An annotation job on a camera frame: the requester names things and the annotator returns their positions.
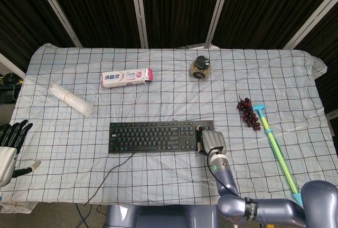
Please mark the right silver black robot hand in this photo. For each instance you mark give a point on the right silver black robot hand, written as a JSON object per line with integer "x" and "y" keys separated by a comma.
{"x": 212, "y": 139}

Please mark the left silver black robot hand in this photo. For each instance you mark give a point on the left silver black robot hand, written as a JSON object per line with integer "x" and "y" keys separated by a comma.
{"x": 5, "y": 156}

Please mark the black computer keyboard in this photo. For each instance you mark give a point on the black computer keyboard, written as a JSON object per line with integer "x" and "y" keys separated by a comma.
{"x": 158, "y": 137}

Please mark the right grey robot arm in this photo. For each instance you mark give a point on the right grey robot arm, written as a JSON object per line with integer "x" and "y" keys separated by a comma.
{"x": 253, "y": 193}

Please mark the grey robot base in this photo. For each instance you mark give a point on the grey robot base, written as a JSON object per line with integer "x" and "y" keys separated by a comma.
{"x": 162, "y": 216}

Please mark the checked light blue tablecloth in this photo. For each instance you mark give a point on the checked light blue tablecloth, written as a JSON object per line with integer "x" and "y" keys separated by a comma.
{"x": 169, "y": 101}

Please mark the dark red grape bunch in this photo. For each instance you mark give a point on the dark red grape bunch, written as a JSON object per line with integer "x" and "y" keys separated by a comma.
{"x": 248, "y": 114}

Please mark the green blue toy water pump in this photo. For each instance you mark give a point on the green blue toy water pump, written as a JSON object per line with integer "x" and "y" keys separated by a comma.
{"x": 277, "y": 148}

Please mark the glass jar with black lid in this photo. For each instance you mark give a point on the glass jar with black lid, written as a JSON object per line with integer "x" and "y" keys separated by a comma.
{"x": 200, "y": 67}

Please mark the bundle of clear straws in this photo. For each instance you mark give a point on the bundle of clear straws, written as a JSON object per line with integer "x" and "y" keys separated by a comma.
{"x": 70, "y": 100}

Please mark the pink white toothpaste box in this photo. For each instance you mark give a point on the pink white toothpaste box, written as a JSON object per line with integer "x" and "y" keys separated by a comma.
{"x": 126, "y": 78}

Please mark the grey metal partition post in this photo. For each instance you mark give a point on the grey metal partition post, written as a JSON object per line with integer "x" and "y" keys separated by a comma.
{"x": 11, "y": 65}
{"x": 217, "y": 11}
{"x": 309, "y": 19}
{"x": 56, "y": 10}
{"x": 140, "y": 11}

